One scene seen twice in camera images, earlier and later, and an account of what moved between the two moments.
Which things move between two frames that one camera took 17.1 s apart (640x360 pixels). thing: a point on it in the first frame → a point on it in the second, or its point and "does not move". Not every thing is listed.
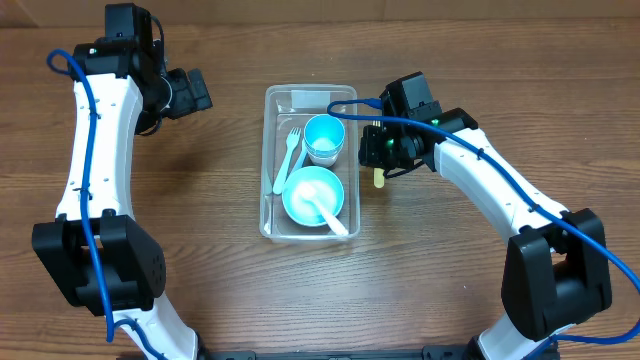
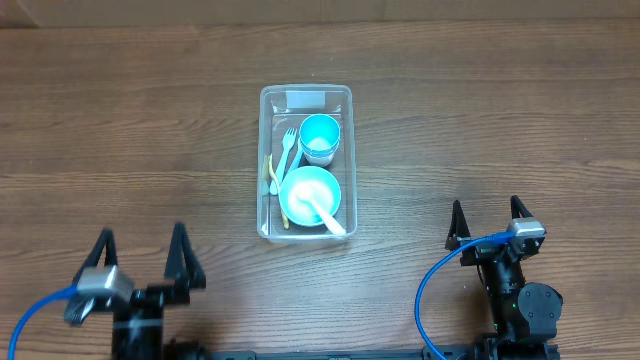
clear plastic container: x=310 y=165 does not move
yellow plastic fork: x=378 y=177 → x=285 y=220
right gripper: x=368 y=154 → x=457 y=232
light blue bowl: x=303 y=186 does not move
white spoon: x=307 y=192 does not move
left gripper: x=182 y=100 → x=193 y=279
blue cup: x=324 y=133 does not move
